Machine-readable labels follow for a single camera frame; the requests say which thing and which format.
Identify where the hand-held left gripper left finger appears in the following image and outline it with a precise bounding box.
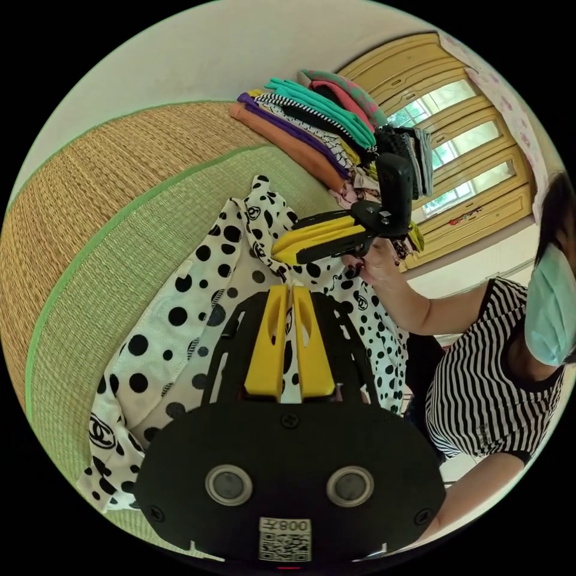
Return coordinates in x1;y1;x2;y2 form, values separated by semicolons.
244;284;287;404

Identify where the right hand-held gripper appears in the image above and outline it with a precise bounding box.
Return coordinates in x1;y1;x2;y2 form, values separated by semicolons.
271;201;416;266

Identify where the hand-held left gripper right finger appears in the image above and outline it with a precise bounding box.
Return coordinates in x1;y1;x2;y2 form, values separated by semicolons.
292;286;337;400

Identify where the white polka dot dress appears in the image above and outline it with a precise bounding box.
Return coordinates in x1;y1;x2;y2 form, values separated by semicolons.
76;174;411;515

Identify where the person's left forearm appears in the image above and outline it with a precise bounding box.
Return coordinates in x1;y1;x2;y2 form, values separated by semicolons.
419;451;528;549

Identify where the person's right forearm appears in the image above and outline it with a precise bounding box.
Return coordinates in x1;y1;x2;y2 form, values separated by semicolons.
395;283;494;337

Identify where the person's right hand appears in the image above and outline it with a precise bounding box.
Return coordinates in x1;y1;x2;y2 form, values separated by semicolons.
341;235;434;321

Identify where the pile of clothes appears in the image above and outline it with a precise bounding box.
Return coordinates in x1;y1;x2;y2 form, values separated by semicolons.
228;68;436;272

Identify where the person's body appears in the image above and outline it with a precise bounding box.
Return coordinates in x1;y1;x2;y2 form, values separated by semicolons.
424;170;576;465

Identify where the yellow framed window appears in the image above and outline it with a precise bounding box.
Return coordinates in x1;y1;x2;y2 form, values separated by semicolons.
334;33;537;272

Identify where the bed with woven mat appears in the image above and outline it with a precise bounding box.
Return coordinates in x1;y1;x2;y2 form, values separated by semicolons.
0;100;357;560

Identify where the pink floral curtain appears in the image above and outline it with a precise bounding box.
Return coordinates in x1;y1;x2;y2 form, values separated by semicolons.
438;31;558;226

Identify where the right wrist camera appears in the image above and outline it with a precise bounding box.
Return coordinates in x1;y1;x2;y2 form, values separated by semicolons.
377;152;414;213

